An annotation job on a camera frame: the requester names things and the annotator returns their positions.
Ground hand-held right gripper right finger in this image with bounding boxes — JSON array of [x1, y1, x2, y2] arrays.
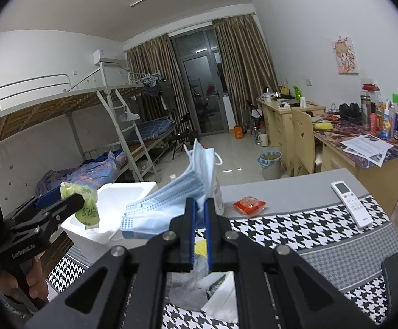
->
[[205, 199, 379, 329]]

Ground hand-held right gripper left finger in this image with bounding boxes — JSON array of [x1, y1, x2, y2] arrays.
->
[[24, 197, 197, 329]]

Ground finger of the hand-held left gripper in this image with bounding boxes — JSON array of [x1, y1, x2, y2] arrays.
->
[[9, 194, 85, 244], [3, 192, 64, 225]]

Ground green wet wipe packet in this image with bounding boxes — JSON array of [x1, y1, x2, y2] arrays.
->
[[59, 182, 100, 230]]

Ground bunch of blue face masks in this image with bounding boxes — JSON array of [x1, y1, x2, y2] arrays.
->
[[120, 139, 223, 240]]

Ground white foam box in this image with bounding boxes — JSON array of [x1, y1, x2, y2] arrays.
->
[[61, 181, 158, 266]]

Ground person's left hand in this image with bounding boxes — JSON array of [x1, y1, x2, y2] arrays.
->
[[0, 257, 50, 307]]

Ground yellow sponge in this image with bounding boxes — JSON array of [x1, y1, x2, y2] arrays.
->
[[194, 238, 209, 259]]

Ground blue quilt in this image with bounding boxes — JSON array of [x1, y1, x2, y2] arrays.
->
[[35, 150, 128, 196]]

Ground white pump bottle red nozzle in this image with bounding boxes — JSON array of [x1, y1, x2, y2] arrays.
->
[[214, 177, 225, 215]]

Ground red snack packet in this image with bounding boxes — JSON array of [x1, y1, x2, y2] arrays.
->
[[233, 195, 267, 216]]

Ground grey cloth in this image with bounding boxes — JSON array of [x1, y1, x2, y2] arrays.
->
[[167, 259, 234, 311]]

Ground white cloth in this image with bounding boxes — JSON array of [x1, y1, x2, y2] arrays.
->
[[202, 274, 238, 324]]

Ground houndstooth table cloth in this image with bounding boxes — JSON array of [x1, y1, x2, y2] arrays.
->
[[48, 195, 398, 329]]

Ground trash bin with blue liner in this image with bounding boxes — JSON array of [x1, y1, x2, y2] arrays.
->
[[257, 151, 282, 180]]

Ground white bed ladder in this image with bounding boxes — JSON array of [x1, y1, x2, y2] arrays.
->
[[96, 89, 160, 182]]

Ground metal bunk bed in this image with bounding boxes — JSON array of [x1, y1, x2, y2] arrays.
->
[[0, 73, 175, 187]]

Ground black folding chair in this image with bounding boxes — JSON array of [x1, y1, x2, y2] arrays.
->
[[170, 112, 194, 158]]

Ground blue checked mattress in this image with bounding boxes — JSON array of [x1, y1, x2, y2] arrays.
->
[[139, 117, 175, 141]]

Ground wooden desk with clutter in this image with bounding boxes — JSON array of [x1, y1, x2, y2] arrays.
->
[[257, 98, 326, 172]]

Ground wooden chair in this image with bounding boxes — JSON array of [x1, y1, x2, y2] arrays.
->
[[291, 108, 318, 175]]

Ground white remote control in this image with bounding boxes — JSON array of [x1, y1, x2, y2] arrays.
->
[[331, 180, 373, 228]]

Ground hanging dark clothes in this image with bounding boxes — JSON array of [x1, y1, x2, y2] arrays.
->
[[141, 72, 167, 98]]

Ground glass balcony door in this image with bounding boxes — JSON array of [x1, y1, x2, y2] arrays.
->
[[171, 29, 230, 134]]

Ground white air conditioner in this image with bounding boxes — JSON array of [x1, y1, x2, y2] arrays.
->
[[93, 50, 121, 65]]

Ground brown curtain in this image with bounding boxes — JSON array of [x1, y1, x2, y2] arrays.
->
[[213, 14, 278, 127], [126, 34, 181, 134]]

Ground wooden desk with patterned mat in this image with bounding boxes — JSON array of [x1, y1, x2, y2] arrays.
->
[[314, 115, 398, 213]]

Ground printed paper sheets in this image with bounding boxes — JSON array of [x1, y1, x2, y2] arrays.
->
[[340, 134, 394, 167]]

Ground black headphones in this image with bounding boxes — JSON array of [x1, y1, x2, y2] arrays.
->
[[339, 103, 361, 120]]

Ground black phone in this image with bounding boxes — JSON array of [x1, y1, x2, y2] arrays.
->
[[381, 251, 398, 319]]

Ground group of toiletry bottles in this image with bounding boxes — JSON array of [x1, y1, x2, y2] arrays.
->
[[358, 84, 398, 146]]

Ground pink cartoon wall poster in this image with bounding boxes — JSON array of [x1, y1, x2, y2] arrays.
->
[[333, 35, 360, 75]]

